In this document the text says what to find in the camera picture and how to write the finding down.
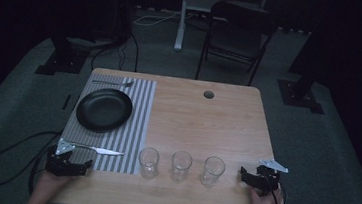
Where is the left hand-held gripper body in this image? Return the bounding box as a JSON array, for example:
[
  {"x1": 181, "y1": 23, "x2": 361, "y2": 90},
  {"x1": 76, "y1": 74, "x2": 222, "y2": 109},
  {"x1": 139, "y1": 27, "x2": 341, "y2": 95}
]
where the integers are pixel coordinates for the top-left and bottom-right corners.
[{"x1": 43, "y1": 136, "x2": 82, "y2": 179}]

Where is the black floor cable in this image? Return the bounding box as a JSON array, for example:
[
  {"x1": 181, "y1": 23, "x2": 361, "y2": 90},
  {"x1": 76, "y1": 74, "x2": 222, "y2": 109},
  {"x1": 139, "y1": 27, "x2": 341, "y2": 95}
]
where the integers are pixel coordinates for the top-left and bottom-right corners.
[{"x1": 90, "y1": 27, "x2": 142, "y2": 76}]

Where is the silver fork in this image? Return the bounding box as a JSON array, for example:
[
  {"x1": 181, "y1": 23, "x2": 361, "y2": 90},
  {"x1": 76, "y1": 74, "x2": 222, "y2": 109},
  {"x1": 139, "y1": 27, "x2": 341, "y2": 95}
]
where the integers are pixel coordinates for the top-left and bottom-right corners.
[{"x1": 91, "y1": 76, "x2": 136, "y2": 89}]

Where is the black round plate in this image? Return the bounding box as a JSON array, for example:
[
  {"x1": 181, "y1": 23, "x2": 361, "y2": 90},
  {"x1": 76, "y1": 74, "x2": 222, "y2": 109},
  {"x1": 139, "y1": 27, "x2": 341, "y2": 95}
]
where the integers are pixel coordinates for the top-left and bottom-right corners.
[{"x1": 74, "y1": 85, "x2": 135, "y2": 136}]

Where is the black folding chair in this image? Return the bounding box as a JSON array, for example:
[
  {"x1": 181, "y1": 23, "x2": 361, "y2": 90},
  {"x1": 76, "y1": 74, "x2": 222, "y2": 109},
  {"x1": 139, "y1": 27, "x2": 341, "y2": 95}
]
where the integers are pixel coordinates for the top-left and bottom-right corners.
[{"x1": 194, "y1": 0, "x2": 281, "y2": 89}]

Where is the grey striped placemat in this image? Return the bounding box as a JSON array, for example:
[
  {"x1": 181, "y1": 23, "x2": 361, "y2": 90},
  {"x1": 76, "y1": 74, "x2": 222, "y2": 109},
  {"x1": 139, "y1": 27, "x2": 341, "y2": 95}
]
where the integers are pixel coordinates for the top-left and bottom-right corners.
[{"x1": 56, "y1": 71, "x2": 158, "y2": 177}]

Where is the white floor cable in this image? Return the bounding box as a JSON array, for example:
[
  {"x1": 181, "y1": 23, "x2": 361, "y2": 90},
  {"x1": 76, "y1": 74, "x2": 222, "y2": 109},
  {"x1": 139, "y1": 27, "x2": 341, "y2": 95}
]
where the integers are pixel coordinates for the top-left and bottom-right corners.
[{"x1": 132, "y1": 7, "x2": 192, "y2": 31}]

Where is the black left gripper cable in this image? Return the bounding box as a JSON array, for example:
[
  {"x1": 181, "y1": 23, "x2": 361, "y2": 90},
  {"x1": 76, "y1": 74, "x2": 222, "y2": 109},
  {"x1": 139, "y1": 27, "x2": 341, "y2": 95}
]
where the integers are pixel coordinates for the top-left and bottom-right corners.
[{"x1": 0, "y1": 126, "x2": 64, "y2": 199}]

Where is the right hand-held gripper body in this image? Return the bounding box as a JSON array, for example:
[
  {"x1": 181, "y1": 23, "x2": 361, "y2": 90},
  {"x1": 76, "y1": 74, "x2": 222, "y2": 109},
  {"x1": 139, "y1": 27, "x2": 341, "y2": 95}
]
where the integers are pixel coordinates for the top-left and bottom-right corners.
[{"x1": 252, "y1": 157, "x2": 291, "y2": 201}]

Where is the clear drinking glass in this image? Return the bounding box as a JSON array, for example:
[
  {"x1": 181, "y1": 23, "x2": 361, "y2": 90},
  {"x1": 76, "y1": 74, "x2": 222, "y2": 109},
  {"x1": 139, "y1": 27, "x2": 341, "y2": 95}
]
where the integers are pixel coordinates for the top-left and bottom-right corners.
[
  {"x1": 199, "y1": 154, "x2": 227, "y2": 189},
  {"x1": 136, "y1": 145, "x2": 161, "y2": 181},
  {"x1": 169, "y1": 149, "x2": 194, "y2": 184}
]

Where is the black stand base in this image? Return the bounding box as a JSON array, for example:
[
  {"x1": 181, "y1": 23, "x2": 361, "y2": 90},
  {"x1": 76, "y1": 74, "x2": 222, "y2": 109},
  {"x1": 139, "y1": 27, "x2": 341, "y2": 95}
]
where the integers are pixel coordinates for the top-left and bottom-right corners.
[
  {"x1": 34, "y1": 33, "x2": 93, "y2": 80},
  {"x1": 274, "y1": 78, "x2": 327, "y2": 116}
]

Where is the silver table knife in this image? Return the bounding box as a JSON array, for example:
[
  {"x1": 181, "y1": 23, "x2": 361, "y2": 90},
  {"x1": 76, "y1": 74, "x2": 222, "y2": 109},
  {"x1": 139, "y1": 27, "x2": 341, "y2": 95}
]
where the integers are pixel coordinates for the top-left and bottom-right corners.
[{"x1": 69, "y1": 141, "x2": 126, "y2": 158}]

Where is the person's left hand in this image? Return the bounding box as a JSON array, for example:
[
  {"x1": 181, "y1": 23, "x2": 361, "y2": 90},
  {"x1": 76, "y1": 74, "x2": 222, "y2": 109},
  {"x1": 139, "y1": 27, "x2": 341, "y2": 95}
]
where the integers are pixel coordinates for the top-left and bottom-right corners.
[{"x1": 36, "y1": 168, "x2": 76, "y2": 203}]

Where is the white metal desk frame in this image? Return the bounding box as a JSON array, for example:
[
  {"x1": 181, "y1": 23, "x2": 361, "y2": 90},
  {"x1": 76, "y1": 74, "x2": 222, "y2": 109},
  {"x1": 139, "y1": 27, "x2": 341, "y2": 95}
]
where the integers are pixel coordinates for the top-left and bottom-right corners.
[{"x1": 173, "y1": 0, "x2": 271, "y2": 60}]

